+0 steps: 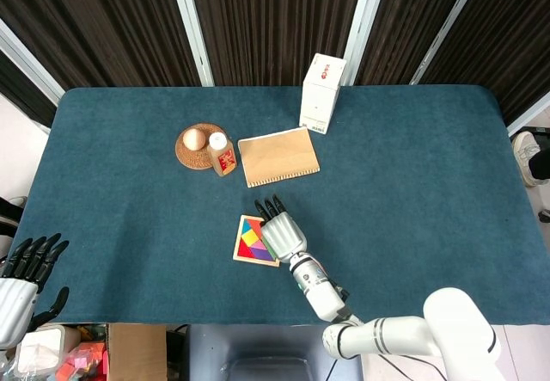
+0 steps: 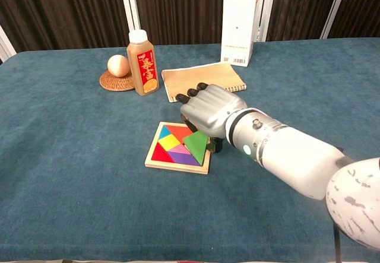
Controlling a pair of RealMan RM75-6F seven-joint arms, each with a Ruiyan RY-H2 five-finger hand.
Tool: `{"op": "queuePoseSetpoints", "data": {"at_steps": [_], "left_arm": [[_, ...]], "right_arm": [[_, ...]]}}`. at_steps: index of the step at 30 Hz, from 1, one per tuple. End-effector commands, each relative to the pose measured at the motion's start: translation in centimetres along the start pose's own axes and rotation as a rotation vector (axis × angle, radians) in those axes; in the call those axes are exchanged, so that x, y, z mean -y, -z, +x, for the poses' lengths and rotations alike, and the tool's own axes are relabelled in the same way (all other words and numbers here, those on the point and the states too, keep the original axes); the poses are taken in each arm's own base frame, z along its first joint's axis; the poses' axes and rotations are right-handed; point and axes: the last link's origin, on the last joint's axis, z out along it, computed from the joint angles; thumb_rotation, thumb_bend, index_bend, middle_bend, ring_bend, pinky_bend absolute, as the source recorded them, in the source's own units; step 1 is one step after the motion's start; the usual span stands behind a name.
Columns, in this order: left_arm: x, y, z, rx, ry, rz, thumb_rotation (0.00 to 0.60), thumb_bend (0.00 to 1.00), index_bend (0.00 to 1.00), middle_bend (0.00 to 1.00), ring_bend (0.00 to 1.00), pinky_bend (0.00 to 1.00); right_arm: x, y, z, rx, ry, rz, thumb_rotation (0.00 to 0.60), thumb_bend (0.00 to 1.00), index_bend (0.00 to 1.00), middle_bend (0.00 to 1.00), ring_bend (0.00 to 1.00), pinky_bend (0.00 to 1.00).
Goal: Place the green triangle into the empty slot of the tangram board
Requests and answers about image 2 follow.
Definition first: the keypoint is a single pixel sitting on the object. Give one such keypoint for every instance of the dark pleated screen panel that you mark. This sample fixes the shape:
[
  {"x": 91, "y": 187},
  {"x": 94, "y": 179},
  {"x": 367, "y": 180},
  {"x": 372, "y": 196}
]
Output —
[
  {"x": 184, "y": 7},
  {"x": 362, "y": 7},
  {"x": 59, "y": 10},
  {"x": 300, "y": 7}
]

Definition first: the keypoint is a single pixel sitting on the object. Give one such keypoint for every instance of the beige egg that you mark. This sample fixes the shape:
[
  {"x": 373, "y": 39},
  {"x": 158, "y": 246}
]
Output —
[{"x": 118, "y": 65}]

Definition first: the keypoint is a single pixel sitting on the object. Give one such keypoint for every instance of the purple parallelogram tangram piece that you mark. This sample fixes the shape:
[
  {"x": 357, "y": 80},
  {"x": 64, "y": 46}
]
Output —
[{"x": 184, "y": 159}]

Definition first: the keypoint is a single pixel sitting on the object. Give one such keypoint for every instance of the red triangle tangram piece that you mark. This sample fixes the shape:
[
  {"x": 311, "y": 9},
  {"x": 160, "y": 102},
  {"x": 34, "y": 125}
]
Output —
[{"x": 160, "y": 154}]

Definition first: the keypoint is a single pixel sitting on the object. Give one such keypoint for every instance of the tan spiral notebook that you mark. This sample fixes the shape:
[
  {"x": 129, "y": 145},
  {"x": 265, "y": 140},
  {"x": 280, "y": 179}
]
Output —
[{"x": 193, "y": 77}]

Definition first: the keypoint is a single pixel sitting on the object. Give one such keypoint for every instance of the black and silver right hand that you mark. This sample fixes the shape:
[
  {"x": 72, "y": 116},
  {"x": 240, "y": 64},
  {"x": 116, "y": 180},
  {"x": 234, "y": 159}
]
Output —
[{"x": 210, "y": 108}]

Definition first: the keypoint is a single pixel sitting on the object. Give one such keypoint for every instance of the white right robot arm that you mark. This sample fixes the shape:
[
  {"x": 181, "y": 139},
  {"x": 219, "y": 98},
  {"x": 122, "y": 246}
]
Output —
[{"x": 297, "y": 156}]

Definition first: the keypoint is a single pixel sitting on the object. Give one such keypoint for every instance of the yellow square tangram piece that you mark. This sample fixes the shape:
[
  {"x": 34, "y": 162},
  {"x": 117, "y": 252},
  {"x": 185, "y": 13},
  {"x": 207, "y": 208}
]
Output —
[{"x": 169, "y": 142}]

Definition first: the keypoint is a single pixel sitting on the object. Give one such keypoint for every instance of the tall white carton box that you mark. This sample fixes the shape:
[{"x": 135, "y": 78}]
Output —
[{"x": 237, "y": 25}]

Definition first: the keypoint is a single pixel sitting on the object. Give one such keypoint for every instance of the juice bottle with red label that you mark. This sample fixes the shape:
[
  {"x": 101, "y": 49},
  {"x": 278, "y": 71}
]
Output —
[{"x": 142, "y": 64}]

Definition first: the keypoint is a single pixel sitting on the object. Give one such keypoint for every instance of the pink triangular block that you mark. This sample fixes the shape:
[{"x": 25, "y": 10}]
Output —
[{"x": 179, "y": 149}]

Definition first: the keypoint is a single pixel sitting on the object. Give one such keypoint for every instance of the wooden tangram tray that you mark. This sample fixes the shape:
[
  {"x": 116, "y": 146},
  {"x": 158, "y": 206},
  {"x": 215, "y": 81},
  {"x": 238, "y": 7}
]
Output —
[{"x": 178, "y": 168}]

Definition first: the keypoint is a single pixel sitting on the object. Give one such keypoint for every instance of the blue triangle tangram piece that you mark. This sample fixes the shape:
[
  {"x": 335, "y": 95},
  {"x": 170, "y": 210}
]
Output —
[{"x": 164, "y": 133}]

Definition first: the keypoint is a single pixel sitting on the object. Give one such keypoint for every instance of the teal blue tablecloth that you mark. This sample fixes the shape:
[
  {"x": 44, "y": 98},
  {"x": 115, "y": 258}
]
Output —
[{"x": 74, "y": 156}]

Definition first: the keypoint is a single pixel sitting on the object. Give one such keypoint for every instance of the orange wooden tangram piece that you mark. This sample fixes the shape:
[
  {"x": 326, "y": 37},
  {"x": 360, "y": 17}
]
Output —
[{"x": 179, "y": 132}]

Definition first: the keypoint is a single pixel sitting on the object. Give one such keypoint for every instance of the green triangle tangram piece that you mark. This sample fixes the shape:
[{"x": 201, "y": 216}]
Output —
[{"x": 197, "y": 147}]

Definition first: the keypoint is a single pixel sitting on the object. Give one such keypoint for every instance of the round woven rattan coaster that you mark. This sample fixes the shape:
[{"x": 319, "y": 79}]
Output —
[{"x": 114, "y": 83}]

